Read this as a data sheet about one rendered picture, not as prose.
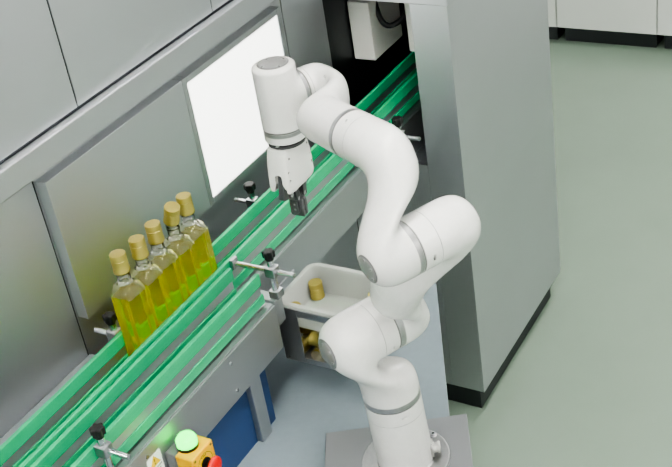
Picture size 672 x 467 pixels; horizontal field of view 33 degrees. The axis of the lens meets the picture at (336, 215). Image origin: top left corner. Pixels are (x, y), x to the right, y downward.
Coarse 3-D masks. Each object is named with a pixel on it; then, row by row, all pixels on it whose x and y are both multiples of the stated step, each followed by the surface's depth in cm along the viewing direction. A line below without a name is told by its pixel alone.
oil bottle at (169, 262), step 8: (168, 248) 245; (152, 256) 243; (160, 256) 243; (168, 256) 243; (176, 256) 245; (160, 264) 242; (168, 264) 243; (176, 264) 246; (168, 272) 244; (176, 272) 246; (168, 280) 244; (176, 280) 247; (184, 280) 249; (168, 288) 245; (176, 288) 247; (184, 288) 250; (176, 296) 247; (184, 296) 250; (176, 304) 248
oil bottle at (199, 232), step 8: (192, 224) 251; (200, 224) 252; (184, 232) 251; (192, 232) 251; (200, 232) 252; (208, 232) 255; (200, 240) 252; (208, 240) 255; (200, 248) 253; (208, 248) 255; (200, 256) 253; (208, 256) 256; (200, 264) 254; (208, 264) 256; (216, 264) 259; (208, 272) 257
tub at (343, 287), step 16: (304, 272) 275; (320, 272) 277; (336, 272) 274; (352, 272) 272; (288, 288) 270; (304, 288) 275; (336, 288) 277; (352, 288) 274; (368, 288) 272; (288, 304) 264; (304, 304) 275; (320, 304) 275; (336, 304) 274; (352, 304) 273
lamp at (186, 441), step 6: (180, 432) 231; (186, 432) 230; (192, 432) 230; (180, 438) 229; (186, 438) 229; (192, 438) 229; (180, 444) 228; (186, 444) 228; (192, 444) 229; (198, 444) 230; (180, 450) 229; (186, 450) 229; (192, 450) 229
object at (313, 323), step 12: (288, 312) 266; (300, 312) 264; (288, 324) 268; (300, 324) 266; (312, 324) 264; (288, 336) 270; (300, 336) 268; (312, 336) 266; (288, 348) 273; (300, 348) 271; (312, 348) 269; (300, 360) 273; (312, 360) 271; (324, 360) 269
